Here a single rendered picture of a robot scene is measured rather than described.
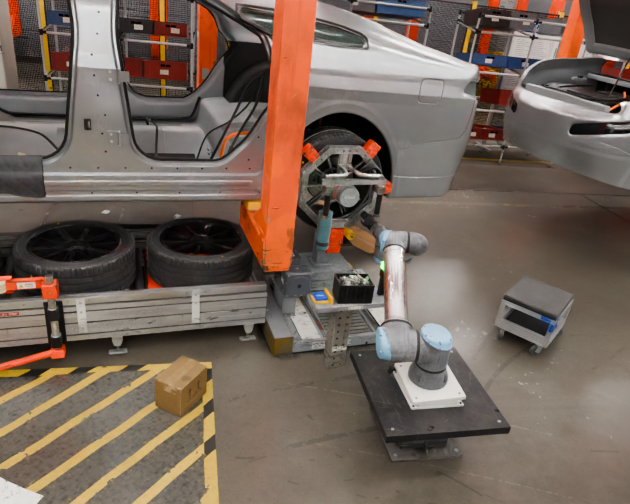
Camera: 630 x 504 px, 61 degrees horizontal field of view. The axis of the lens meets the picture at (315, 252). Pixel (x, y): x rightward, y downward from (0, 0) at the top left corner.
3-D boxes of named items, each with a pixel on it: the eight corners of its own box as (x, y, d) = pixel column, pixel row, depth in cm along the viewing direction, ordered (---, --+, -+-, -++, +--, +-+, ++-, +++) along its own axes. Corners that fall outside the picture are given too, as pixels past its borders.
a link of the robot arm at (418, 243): (433, 231, 282) (410, 247, 349) (409, 230, 282) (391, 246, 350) (431, 253, 281) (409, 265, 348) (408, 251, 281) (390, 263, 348)
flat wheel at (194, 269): (223, 240, 388) (224, 210, 378) (271, 282, 342) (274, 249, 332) (132, 257, 352) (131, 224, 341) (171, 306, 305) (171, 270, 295)
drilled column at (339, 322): (338, 356, 325) (347, 297, 307) (343, 366, 317) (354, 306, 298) (322, 358, 322) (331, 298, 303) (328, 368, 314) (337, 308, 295)
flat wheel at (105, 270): (38, 319, 281) (32, 280, 271) (2, 267, 323) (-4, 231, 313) (155, 286, 323) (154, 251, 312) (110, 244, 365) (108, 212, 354)
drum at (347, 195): (346, 195, 353) (349, 175, 346) (358, 208, 335) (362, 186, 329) (326, 196, 348) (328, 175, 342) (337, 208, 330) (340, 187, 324)
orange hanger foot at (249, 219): (263, 222, 363) (266, 173, 348) (283, 258, 320) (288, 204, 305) (238, 223, 358) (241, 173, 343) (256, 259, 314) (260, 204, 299)
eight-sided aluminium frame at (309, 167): (369, 223, 368) (382, 145, 344) (373, 227, 362) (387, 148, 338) (293, 225, 350) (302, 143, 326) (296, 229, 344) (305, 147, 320)
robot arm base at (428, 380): (452, 390, 253) (456, 374, 247) (412, 390, 251) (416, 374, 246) (441, 362, 269) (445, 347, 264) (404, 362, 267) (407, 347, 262)
